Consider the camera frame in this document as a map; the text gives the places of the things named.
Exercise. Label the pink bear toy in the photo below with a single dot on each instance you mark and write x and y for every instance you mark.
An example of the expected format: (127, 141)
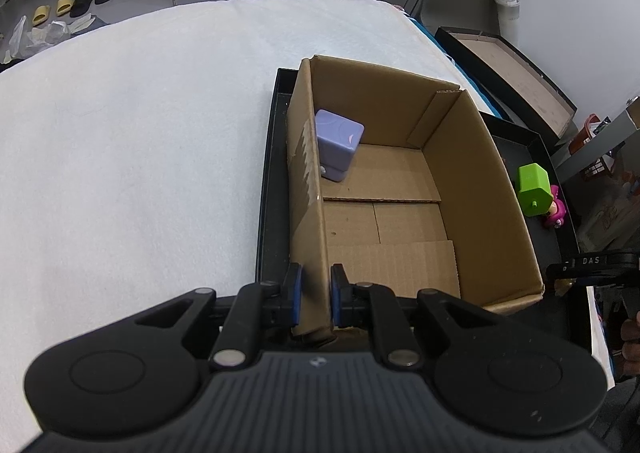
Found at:
(556, 213)

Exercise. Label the red plastic basket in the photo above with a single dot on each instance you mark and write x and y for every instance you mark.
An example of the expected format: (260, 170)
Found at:
(584, 133)

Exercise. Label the white plastic container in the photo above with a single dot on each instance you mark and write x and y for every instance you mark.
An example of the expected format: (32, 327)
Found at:
(509, 19)

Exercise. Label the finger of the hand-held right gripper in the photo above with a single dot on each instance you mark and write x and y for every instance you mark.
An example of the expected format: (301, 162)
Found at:
(559, 273)

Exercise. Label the white plastic bag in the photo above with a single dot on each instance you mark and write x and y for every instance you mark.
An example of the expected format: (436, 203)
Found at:
(35, 35)

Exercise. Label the black shallow tray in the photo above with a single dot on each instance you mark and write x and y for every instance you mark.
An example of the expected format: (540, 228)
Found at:
(270, 213)

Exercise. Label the purple cube charger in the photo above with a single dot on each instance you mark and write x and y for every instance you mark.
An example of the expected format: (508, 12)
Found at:
(337, 140)

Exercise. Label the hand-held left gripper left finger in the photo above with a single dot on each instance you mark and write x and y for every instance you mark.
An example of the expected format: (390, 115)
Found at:
(295, 294)

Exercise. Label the yellow slipper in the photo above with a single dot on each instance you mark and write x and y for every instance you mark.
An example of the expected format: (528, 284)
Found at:
(65, 6)
(41, 15)

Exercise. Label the blue patterned bed sheet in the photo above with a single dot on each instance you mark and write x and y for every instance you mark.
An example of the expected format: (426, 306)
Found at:
(450, 53)

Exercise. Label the black box with cardboard inside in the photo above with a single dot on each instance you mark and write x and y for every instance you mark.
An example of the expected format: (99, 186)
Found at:
(515, 78)

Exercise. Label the green cube charger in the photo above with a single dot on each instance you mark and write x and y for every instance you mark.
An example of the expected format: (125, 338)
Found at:
(532, 185)

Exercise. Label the person's right hand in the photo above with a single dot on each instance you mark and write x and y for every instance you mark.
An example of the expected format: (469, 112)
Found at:
(631, 345)

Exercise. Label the brown cardboard box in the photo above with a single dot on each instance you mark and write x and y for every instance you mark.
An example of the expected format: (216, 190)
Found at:
(395, 213)

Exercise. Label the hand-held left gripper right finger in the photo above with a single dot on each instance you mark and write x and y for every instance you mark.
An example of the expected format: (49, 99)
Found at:
(336, 298)

